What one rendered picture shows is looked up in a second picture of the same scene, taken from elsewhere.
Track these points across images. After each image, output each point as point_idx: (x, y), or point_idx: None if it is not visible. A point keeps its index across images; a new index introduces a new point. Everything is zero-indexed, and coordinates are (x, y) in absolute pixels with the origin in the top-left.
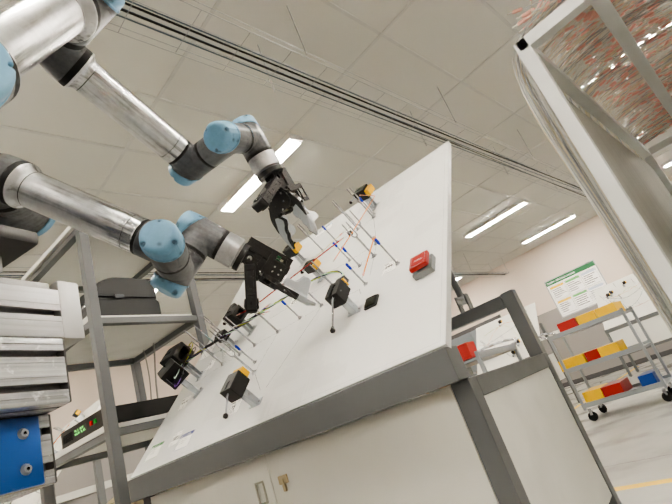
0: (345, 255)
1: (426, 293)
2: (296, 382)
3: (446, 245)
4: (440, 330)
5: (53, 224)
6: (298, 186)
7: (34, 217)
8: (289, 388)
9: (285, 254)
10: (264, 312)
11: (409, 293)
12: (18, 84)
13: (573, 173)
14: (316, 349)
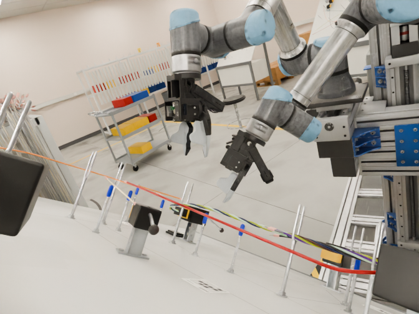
0: (100, 218)
1: (160, 225)
2: (272, 266)
3: (113, 213)
4: (183, 228)
5: (394, 17)
6: (169, 104)
7: (385, 22)
8: (282, 269)
9: (35, 192)
10: (281, 235)
11: (161, 227)
12: (284, 59)
13: (72, 197)
14: (239, 258)
